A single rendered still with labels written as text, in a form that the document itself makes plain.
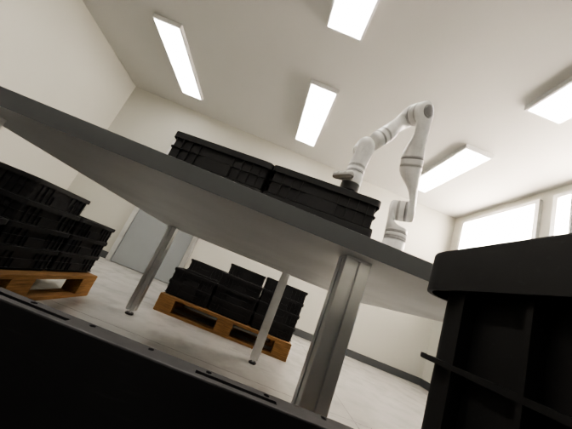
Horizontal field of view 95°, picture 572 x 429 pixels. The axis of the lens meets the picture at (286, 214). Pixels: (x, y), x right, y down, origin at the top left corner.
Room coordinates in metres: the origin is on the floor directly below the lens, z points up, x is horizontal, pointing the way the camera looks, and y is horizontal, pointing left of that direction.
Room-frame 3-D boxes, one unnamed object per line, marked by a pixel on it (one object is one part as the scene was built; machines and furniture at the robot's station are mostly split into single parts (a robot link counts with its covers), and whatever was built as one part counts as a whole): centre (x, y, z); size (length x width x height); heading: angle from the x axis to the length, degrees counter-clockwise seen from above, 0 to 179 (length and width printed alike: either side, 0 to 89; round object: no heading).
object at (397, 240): (1.07, -0.48, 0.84); 0.09 x 0.09 x 0.17; 85
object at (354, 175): (0.91, -0.17, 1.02); 0.11 x 0.09 x 0.06; 129
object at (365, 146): (0.92, -0.19, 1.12); 0.09 x 0.07 x 0.15; 2
